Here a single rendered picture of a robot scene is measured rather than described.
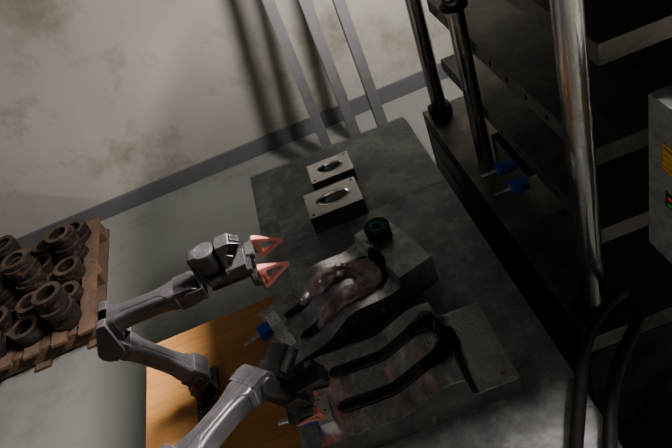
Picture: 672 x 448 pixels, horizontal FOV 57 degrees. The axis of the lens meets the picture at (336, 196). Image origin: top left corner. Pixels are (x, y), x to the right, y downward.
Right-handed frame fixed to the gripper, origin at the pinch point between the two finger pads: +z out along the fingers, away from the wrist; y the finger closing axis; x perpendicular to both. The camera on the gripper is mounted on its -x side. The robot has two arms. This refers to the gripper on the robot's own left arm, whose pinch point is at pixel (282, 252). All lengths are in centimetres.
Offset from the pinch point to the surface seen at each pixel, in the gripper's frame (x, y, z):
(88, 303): 110, 153, -127
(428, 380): 26.9, -32.2, 21.9
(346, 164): 33, 75, 28
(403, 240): 28.0, 17.7, 32.6
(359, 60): 54, 198, 62
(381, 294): 31.9, 4.0, 20.1
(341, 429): 30.8, -33.0, -1.7
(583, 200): -3, -25, 68
